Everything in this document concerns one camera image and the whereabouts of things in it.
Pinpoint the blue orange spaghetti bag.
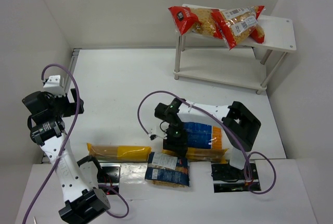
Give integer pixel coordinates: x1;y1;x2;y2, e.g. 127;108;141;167
159;121;230;163

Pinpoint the red pasta bag right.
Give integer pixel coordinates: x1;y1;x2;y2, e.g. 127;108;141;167
211;5;265;49

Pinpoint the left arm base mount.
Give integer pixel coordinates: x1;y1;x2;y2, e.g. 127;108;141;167
97;163;121;193

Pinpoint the red pasta bag left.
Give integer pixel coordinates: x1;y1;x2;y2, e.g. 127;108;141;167
168;6;223;40

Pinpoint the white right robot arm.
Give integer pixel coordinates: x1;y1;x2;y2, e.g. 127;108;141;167
155;98;261;170

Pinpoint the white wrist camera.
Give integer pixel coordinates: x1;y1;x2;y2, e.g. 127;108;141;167
148;126;166;141
43;75;66;96

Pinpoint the white two-tier shelf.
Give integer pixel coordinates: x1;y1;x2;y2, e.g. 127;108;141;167
174;15;297;94

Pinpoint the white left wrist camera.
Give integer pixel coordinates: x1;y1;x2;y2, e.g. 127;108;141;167
43;75;66;96

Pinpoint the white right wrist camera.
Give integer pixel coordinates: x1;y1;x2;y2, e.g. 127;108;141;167
148;126;166;141

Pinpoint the yellow spaghetti bag front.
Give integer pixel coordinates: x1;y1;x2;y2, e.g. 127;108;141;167
86;143;151;163

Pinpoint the red pasta bag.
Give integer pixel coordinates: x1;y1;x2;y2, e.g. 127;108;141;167
211;5;265;49
168;6;223;40

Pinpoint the dark blue pasta bag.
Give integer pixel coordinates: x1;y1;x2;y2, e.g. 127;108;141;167
145;152;190;188

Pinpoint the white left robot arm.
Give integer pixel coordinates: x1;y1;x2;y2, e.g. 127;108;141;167
22;89;110;223

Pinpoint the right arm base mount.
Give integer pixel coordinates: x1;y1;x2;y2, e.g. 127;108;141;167
211;162;261;193

